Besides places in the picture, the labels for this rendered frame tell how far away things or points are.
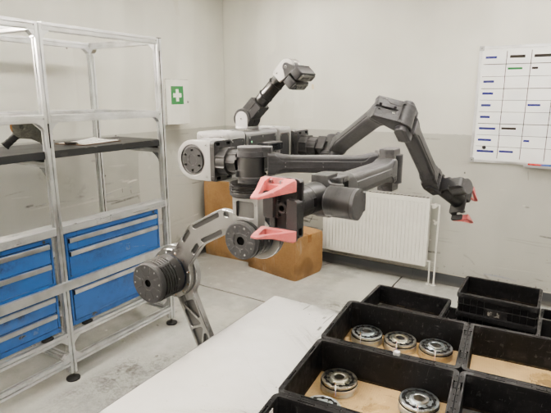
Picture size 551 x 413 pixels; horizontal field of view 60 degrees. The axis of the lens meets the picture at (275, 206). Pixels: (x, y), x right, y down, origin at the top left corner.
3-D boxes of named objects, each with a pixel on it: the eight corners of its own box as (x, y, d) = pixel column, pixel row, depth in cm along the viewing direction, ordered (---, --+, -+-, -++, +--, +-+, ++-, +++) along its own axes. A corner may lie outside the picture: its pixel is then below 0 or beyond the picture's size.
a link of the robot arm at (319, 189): (305, 207, 94) (305, 179, 92) (337, 212, 90) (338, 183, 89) (286, 215, 88) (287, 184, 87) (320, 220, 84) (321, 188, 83)
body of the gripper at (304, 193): (298, 240, 80) (318, 230, 86) (298, 180, 78) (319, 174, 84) (266, 234, 83) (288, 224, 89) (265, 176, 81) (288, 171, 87)
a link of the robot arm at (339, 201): (323, 211, 98) (324, 170, 96) (376, 220, 92) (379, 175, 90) (293, 224, 88) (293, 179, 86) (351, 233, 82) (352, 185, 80)
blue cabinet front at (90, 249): (72, 325, 280) (62, 233, 267) (161, 284, 339) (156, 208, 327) (75, 326, 278) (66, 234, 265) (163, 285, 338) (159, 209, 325)
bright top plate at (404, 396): (397, 408, 122) (397, 406, 122) (401, 386, 131) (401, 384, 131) (438, 417, 119) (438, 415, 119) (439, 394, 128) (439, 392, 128)
